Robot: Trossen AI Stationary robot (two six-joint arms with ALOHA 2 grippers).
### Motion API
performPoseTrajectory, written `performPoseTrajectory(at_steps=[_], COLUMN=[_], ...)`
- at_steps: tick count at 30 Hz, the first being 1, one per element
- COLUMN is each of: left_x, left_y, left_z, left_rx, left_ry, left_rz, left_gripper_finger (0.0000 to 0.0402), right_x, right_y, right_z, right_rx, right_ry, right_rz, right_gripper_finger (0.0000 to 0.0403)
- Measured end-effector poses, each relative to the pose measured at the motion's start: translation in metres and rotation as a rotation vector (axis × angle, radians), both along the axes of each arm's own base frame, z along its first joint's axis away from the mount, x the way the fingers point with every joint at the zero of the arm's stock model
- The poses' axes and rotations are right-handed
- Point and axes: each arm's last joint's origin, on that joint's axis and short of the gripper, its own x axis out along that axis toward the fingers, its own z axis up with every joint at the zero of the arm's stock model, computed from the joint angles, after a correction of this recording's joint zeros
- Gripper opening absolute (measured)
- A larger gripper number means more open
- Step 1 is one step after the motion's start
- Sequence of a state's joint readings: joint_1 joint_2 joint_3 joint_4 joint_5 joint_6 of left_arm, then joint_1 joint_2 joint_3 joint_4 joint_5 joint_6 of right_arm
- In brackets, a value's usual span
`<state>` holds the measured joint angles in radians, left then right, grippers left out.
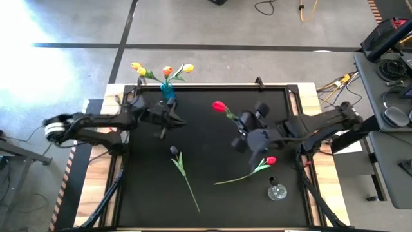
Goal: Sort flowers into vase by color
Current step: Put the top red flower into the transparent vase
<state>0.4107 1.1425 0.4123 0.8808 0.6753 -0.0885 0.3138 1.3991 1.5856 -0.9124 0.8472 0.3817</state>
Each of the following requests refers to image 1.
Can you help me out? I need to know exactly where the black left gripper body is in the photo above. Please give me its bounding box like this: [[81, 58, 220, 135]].
[[147, 97, 178, 140]]

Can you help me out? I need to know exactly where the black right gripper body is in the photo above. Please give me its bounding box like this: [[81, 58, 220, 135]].
[[231, 102, 281, 155]]

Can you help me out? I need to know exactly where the black leafy artificial tulip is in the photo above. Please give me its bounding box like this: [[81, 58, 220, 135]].
[[169, 145, 201, 213]]

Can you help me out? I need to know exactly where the red artificial tulip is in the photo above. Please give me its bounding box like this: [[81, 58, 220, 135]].
[[213, 156, 277, 186], [212, 101, 241, 122]]

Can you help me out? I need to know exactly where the blue glass vase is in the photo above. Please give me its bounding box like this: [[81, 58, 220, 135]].
[[160, 82, 176, 101]]

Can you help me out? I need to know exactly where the black leafless artificial tulip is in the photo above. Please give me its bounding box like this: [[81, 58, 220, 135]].
[[268, 175, 281, 194]]

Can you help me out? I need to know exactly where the red-orange artificial tulip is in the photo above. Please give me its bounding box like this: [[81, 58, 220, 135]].
[[162, 66, 174, 84]]

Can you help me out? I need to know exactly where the yellow artificial tulip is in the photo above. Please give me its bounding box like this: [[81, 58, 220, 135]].
[[167, 63, 195, 84], [137, 67, 165, 84]]

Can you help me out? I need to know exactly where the orange artificial tulip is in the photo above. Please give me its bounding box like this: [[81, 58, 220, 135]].
[[130, 61, 165, 84]]

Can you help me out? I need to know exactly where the clear glass vase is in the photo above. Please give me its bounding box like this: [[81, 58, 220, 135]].
[[267, 183, 288, 202]]

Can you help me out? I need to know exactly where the black table mat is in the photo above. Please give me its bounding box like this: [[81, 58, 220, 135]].
[[117, 87, 310, 228]]

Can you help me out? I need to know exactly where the white paper sheet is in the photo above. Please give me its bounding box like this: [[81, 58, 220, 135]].
[[334, 140, 364, 155]]

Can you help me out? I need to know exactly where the black hazard-striped floor mat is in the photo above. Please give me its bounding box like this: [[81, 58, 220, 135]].
[[48, 99, 99, 232], [366, 0, 412, 24]]

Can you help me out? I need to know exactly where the dark grey desk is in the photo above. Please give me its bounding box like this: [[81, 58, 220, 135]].
[[368, 130, 412, 210]]

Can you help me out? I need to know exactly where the dark grey oval case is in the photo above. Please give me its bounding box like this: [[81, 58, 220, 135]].
[[383, 106, 411, 128]]

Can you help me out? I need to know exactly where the grey side table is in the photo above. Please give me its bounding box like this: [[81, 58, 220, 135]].
[[0, 138, 53, 200]]

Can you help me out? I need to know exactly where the black slanted pole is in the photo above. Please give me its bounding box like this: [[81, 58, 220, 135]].
[[366, 19, 412, 63]]

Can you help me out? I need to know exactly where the black and red tool case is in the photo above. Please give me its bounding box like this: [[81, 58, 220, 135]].
[[360, 17, 409, 52]]

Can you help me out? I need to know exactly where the black diagonal frame strut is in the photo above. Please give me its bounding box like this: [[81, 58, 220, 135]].
[[297, 167, 347, 229], [79, 167, 125, 230]]

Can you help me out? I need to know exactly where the yellow and black cable bundle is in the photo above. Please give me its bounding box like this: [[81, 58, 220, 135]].
[[316, 72, 364, 116]]

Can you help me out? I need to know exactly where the black floor cable loop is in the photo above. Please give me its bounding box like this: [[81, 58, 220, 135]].
[[254, 0, 277, 17]]

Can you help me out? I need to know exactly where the yellow floor cable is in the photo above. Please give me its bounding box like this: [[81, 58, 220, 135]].
[[298, 0, 319, 23]]

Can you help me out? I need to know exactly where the coiled black cable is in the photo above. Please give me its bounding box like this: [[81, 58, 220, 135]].
[[376, 59, 402, 82]]

